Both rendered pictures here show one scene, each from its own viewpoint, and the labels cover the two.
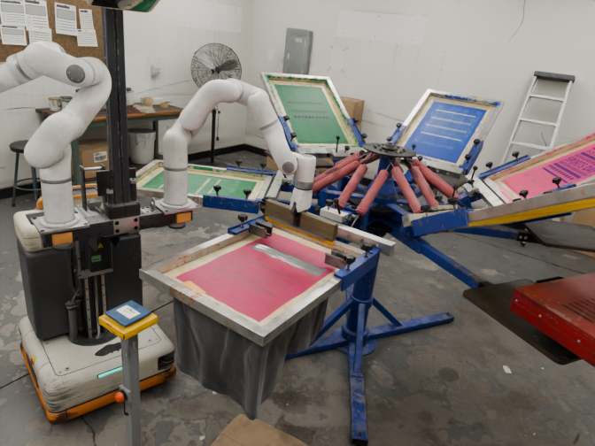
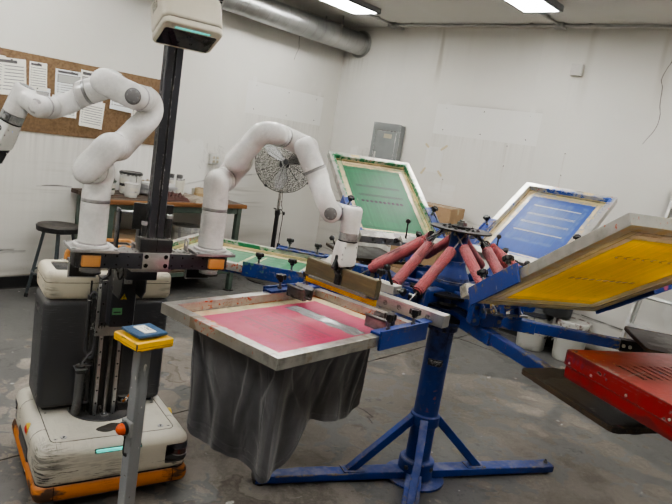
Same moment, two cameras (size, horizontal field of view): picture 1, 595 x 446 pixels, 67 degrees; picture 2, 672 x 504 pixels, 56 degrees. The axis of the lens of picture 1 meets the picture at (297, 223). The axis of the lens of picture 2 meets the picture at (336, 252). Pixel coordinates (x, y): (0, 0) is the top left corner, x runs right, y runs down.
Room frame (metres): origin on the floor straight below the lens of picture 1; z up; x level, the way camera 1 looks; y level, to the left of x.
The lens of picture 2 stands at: (-0.57, -0.27, 1.62)
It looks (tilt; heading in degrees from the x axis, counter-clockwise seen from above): 10 degrees down; 7
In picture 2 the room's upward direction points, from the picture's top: 9 degrees clockwise
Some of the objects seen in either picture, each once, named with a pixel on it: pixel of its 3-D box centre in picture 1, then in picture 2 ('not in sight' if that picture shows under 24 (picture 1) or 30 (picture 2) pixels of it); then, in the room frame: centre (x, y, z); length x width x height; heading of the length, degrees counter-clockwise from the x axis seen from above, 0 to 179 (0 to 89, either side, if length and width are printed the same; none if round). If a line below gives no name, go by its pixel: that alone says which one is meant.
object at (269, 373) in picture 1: (295, 341); (321, 404); (1.45, -0.05, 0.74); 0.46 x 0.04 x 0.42; 148
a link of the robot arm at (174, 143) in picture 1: (176, 148); (217, 189); (1.75, 0.51, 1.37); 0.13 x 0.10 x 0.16; 4
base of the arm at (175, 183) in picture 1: (173, 185); (210, 229); (1.76, 0.52, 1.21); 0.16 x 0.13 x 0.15; 42
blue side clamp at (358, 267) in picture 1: (356, 268); (399, 333); (1.67, -0.26, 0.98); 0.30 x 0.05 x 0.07; 148
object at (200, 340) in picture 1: (213, 347); (229, 396); (1.36, 0.25, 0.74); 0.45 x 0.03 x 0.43; 58
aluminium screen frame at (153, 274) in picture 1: (267, 265); (299, 319); (1.61, 0.10, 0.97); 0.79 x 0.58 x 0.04; 148
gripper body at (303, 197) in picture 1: (302, 196); (345, 252); (1.78, -0.01, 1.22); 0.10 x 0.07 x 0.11; 148
